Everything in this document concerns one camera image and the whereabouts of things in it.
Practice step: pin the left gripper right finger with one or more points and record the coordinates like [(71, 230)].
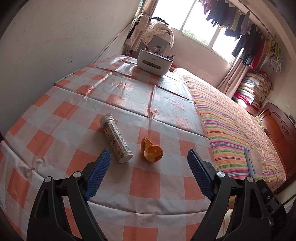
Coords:
[(203, 172)]

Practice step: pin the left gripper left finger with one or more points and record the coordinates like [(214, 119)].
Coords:
[(94, 173)]

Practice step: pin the white tube patterned label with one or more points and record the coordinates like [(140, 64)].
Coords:
[(115, 139)]

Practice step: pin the orange peel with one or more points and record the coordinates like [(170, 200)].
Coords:
[(151, 153)]

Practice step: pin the cream plastic trash bin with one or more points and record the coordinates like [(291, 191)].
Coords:
[(225, 223)]

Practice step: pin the white blue box on bed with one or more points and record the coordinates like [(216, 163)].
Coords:
[(254, 162)]

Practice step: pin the striped colourful bedspread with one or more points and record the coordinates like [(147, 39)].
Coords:
[(230, 129)]

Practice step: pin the checkered orange white tablecloth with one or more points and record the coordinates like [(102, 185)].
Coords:
[(60, 134)]

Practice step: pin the red wooden headboard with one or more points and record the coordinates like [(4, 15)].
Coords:
[(281, 131)]

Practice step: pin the pink curtain right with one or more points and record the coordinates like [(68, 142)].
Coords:
[(233, 79)]

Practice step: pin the stack of folded quilts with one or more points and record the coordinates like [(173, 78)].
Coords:
[(252, 91)]

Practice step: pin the white desk organizer box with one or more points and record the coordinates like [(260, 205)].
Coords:
[(154, 63)]

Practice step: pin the hanging dark clothes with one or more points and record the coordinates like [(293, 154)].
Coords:
[(252, 46)]

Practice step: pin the grey fan heater with cloth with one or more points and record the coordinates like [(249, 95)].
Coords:
[(158, 34)]

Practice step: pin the window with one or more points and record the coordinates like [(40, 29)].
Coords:
[(187, 17)]

